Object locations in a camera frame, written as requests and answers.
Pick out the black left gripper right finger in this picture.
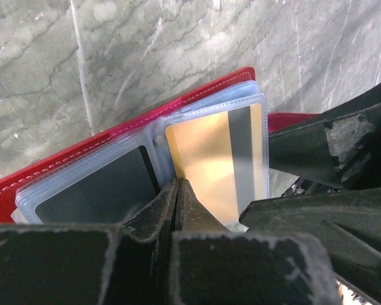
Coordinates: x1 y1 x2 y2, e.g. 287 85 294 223
171 179 341 304

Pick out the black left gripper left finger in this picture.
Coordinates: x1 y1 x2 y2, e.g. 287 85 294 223
0 180 178 304

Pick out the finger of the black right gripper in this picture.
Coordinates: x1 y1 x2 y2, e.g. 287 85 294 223
239 187 381 304
269 83 381 189

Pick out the gold striped credit card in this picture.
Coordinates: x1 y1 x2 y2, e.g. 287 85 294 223
165 104 268 225

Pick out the red card holder wallet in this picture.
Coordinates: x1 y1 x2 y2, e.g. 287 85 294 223
0 67 310 226

